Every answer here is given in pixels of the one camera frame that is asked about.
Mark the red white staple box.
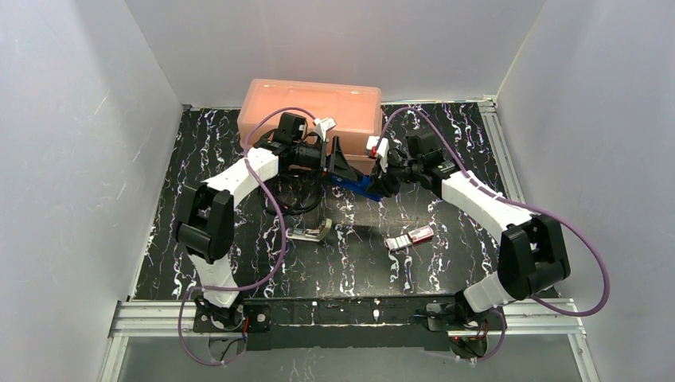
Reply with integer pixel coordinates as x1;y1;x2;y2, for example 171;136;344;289
384;225;434;251

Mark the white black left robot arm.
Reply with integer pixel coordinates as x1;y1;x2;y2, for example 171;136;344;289
174;107;369;308

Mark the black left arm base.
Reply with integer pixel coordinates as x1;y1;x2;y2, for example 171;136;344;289
193;302;272;333

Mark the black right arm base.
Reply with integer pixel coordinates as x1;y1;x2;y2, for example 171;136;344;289
418;302;508;333

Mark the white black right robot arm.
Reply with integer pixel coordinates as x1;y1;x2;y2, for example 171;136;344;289
365;133;571;322

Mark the pink translucent plastic storage box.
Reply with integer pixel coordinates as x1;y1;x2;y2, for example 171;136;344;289
237;79;383;175

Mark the black marble pattern mat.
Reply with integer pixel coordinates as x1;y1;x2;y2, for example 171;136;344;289
133;103;504;300

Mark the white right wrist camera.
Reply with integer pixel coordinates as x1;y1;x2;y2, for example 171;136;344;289
365;135;389;172

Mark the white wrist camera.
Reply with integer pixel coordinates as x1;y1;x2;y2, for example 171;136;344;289
313;118;337;141
365;135;389;172

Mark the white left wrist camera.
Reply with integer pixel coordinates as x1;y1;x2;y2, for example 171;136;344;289
313;118;337;141

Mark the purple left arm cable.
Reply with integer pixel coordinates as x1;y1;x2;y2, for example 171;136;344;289
178;107;320;368

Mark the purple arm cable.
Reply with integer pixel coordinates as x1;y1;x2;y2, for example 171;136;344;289
178;107;320;368
377;107;611;364

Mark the coiled black usb cable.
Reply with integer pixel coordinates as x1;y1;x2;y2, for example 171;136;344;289
260;173;324;216

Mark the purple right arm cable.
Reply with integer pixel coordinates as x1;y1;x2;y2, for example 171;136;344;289
377;107;611;364

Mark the aluminium right frame rail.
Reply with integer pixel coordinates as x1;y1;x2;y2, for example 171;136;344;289
478;95;525;202

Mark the aluminium frame rail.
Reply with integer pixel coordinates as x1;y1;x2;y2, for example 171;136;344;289
478;95;525;202
109;298;586;337

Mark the aluminium front frame rail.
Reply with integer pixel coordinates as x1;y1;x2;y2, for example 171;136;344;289
109;298;586;337

